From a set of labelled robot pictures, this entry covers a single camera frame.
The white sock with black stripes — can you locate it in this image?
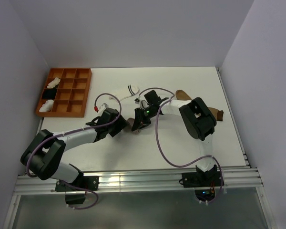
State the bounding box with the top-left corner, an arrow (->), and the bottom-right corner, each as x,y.
109,84 -> 140,101

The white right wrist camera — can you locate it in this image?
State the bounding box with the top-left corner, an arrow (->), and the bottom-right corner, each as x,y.
134,97 -> 149,109

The grey sock with red cuff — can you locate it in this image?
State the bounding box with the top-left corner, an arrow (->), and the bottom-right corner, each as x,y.
123,118 -> 140,135

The black rolled sock in tray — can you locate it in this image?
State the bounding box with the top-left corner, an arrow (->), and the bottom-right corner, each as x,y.
41,88 -> 57,100

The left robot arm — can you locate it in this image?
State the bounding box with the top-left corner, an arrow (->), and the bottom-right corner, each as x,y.
20,108 -> 129,190

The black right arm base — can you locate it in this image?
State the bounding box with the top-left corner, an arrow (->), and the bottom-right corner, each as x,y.
178,170 -> 224,202

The white rolled sock in tray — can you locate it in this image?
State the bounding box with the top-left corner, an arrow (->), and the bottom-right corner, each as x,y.
39,100 -> 54,113

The cream rolled sock in tray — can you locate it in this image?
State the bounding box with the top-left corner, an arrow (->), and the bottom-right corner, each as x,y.
46,77 -> 61,89

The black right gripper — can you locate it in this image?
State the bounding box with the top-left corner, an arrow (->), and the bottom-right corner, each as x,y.
133,106 -> 156,132

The aluminium frame rail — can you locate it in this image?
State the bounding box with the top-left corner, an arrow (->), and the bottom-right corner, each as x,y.
13,167 -> 263,196

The orange wooden compartment tray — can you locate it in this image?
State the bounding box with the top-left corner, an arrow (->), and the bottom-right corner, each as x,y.
36,68 -> 92,117

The tan brown long sock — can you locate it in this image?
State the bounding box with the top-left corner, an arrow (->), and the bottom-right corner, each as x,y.
175,90 -> 224,121

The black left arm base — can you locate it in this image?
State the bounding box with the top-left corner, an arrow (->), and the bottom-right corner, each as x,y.
55,176 -> 99,210

